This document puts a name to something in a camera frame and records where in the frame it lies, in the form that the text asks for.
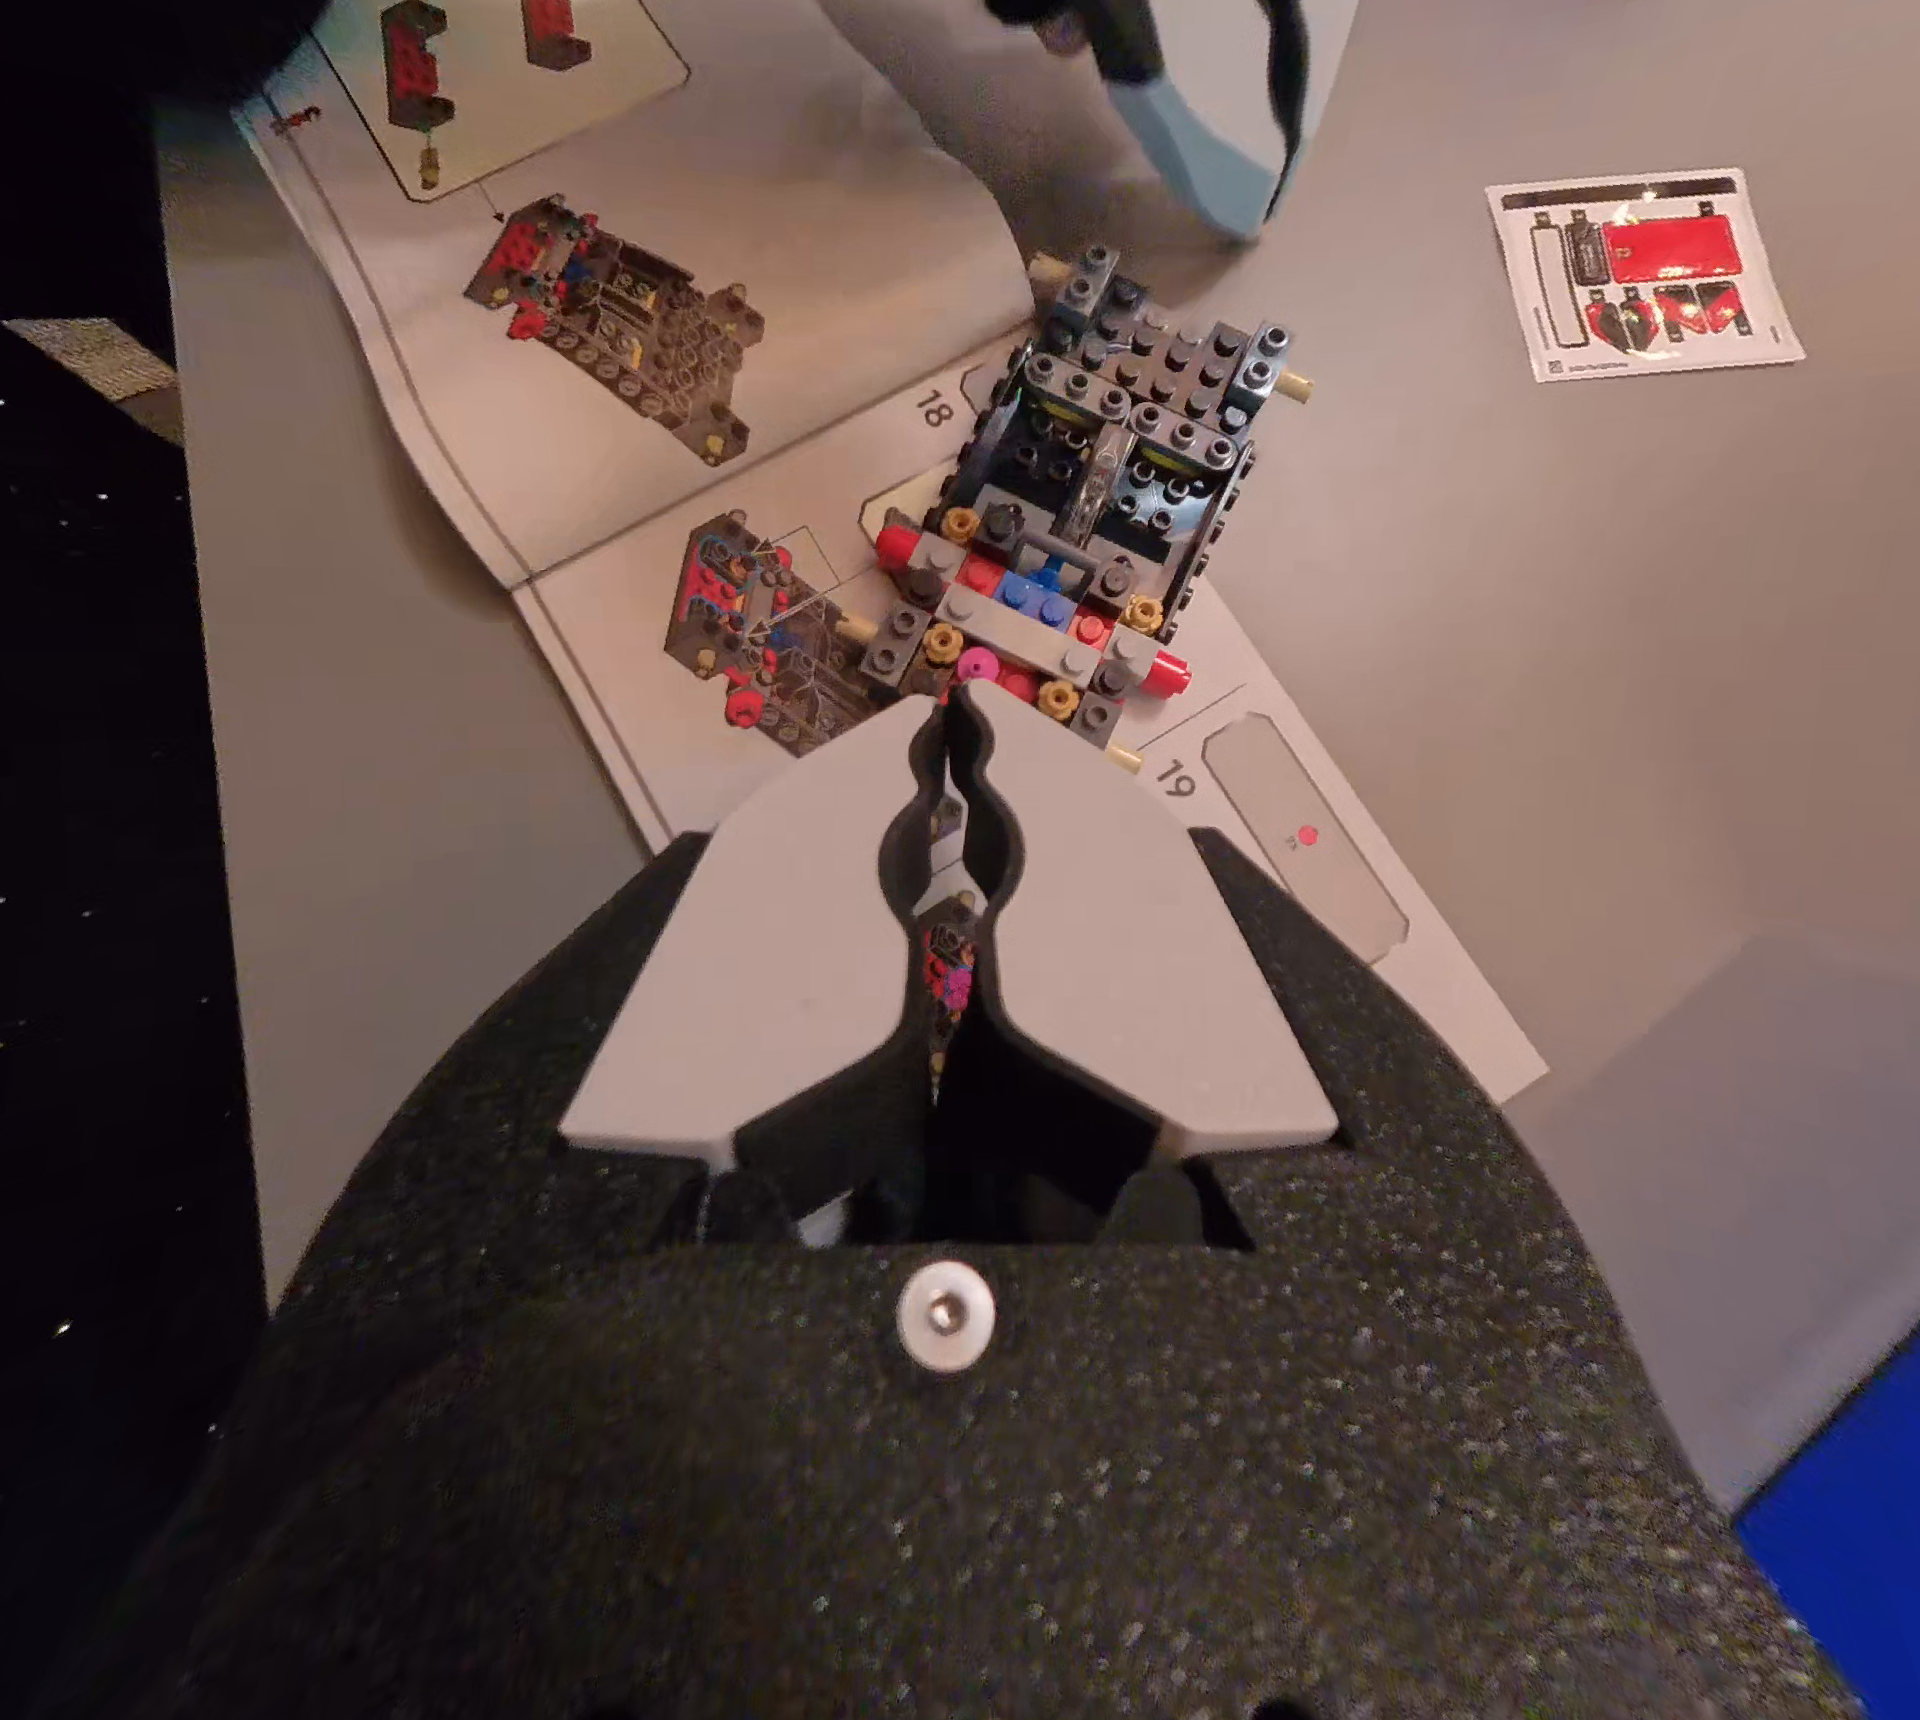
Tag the blue plastic bin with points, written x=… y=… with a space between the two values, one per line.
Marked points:
x=1845 y=1570

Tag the pink round lego stud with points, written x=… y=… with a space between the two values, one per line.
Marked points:
x=974 y=666

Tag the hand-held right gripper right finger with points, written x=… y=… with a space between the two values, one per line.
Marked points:
x=1141 y=971

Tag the lego sticker sheet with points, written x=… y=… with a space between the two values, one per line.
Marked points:
x=1665 y=250

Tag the lego instruction booklet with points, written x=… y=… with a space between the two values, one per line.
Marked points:
x=840 y=144

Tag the lego car chassis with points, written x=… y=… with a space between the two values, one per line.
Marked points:
x=1111 y=401

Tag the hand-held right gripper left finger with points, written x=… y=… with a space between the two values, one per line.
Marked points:
x=750 y=971

